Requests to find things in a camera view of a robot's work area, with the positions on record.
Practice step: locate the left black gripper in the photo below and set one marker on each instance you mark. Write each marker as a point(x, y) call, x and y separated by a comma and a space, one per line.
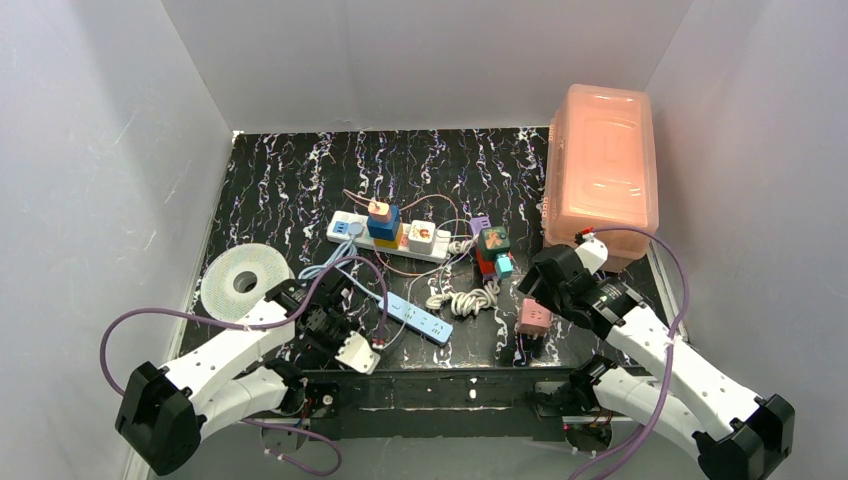
point(329, 329)

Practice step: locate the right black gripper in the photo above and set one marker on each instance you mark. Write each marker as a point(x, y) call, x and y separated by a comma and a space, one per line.
point(548, 279)

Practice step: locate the pink cube socket adapter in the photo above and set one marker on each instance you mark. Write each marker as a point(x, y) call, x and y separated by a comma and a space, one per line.
point(534, 319)

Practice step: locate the red cube socket adapter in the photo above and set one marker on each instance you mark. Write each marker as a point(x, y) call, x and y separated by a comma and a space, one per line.
point(486, 267)

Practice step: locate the green cube socket adapter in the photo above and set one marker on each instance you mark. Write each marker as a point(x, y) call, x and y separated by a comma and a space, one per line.
point(493, 242)

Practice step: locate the blue power strip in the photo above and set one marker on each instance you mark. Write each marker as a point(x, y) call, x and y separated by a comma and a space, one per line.
point(417, 319)

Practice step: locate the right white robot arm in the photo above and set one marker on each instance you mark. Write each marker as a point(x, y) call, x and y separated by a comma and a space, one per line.
point(730, 430)

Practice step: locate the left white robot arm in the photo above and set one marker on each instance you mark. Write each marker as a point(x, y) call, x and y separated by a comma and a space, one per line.
point(167, 411)

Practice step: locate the teal charger plug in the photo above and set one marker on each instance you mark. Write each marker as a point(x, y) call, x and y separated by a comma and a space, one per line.
point(503, 266)

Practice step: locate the yellow cube socket adapter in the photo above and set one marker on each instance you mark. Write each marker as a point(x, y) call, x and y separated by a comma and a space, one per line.
point(393, 244)

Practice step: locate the purple cube socket adapter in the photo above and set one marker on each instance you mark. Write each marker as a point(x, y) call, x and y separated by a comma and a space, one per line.
point(479, 223)

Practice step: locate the blue cube socket adapter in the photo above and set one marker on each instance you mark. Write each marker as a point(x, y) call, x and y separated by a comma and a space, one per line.
point(386, 227)

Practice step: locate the small pink charger plug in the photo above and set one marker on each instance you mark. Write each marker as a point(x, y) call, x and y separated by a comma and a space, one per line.
point(379, 211)

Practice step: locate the white cube socket adapter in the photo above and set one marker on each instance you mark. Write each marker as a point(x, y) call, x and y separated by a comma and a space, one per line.
point(421, 237)

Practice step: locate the white filament spool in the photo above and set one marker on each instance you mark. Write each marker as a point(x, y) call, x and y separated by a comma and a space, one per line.
point(240, 277)

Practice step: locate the white power strip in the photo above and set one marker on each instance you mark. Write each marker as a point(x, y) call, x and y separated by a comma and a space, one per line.
point(345, 226)

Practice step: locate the pink translucent storage box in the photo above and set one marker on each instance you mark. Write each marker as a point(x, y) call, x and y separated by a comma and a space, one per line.
point(601, 172)

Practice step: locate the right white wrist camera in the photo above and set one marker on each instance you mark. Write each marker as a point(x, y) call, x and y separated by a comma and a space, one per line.
point(591, 251)

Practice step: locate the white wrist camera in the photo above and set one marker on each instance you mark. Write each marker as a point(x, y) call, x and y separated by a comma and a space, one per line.
point(591, 251)
point(357, 354)

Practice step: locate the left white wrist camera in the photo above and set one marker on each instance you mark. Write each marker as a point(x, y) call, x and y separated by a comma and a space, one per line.
point(357, 354)

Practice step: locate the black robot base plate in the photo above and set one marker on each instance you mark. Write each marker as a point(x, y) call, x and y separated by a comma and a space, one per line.
point(445, 403)

